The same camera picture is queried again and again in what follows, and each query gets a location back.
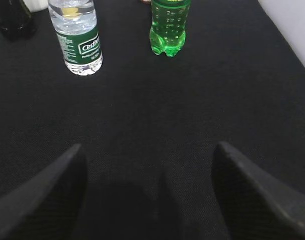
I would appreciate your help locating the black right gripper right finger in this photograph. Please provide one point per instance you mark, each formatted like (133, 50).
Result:
(254, 204)

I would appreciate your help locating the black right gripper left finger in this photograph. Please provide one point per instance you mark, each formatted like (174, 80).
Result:
(47, 206)

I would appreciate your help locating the clear water bottle green label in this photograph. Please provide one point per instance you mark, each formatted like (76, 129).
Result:
(75, 24)

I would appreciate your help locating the dark cola bottle red label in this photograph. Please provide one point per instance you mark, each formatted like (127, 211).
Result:
(16, 21)

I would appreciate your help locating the green soda bottle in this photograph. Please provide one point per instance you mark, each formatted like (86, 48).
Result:
(168, 30)

